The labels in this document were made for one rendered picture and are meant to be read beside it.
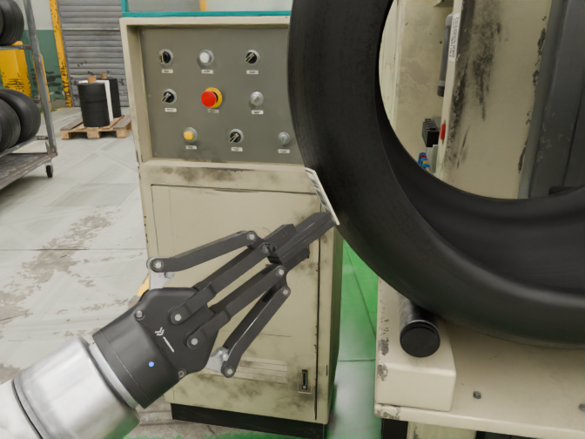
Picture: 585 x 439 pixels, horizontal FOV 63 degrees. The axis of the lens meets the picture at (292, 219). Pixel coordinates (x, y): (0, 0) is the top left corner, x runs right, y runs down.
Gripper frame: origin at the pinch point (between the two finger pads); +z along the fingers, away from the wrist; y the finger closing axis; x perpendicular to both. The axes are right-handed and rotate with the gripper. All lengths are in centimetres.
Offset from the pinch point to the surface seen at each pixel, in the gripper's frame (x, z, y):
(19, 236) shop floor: -321, -38, -22
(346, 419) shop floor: -98, 22, 91
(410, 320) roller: -0.9, 7.0, 15.9
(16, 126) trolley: -396, 3, -100
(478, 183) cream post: -17.7, 41.5, 16.5
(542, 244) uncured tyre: -5.4, 35.7, 24.9
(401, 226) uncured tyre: 5.1, 7.7, 3.7
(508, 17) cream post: -8, 52, -6
